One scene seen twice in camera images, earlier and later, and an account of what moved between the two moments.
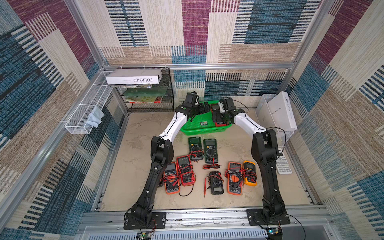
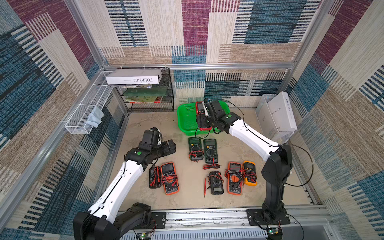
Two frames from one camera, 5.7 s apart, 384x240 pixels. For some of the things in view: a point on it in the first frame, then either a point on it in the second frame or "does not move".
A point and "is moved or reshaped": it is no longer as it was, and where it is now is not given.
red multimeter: (216, 115) is moved or reshaped
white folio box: (133, 76) does not move
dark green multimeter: (211, 153) does not move
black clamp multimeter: (216, 181) does not move
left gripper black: (202, 111) → (166, 150)
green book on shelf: (145, 92) does not move
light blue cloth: (94, 118) does not move
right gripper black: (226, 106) → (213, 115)
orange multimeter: (171, 178) does not move
